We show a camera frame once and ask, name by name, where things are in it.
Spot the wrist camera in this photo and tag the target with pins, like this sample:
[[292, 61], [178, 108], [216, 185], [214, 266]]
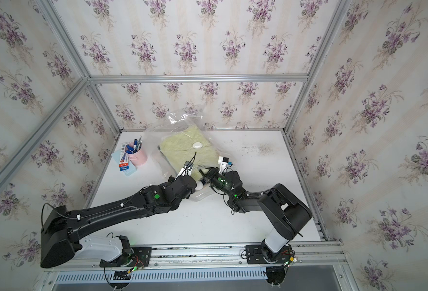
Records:
[[224, 163], [186, 169]]

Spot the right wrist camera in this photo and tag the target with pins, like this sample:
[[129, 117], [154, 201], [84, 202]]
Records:
[[224, 163]]

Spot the aluminium mounting rail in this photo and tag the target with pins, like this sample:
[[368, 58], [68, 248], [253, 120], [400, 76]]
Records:
[[190, 256]]

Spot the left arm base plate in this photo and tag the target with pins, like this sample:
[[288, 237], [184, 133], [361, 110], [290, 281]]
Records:
[[137, 257]]

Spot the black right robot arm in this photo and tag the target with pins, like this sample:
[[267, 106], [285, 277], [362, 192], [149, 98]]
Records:
[[285, 211]]

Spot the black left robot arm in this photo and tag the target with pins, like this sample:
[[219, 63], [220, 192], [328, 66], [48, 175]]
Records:
[[63, 229]]

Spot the clear plastic vacuum bag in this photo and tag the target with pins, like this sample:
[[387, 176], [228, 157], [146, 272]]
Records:
[[178, 121]]

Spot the white vacuum bag valve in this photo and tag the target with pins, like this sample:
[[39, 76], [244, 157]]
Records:
[[197, 145]]

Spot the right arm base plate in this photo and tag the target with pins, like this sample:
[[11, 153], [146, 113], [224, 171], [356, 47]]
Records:
[[261, 254]]

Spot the pink pen cup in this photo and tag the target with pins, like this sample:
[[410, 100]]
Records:
[[139, 158]]

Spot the light green blanket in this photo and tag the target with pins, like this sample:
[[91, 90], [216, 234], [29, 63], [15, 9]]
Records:
[[177, 148]]

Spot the light blue box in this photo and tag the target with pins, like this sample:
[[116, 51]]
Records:
[[120, 157]]

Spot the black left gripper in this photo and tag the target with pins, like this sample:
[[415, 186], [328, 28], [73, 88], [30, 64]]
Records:
[[171, 180]]

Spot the blue pens in cup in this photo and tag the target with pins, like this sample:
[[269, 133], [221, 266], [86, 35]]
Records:
[[133, 147]]

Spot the aluminium frame crossbar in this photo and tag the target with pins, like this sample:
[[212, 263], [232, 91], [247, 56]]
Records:
[[123, 79]]

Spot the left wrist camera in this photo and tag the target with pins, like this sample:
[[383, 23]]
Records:
[[186, 169]]

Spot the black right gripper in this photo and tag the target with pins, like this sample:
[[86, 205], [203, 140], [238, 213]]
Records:
[[211, 176]]

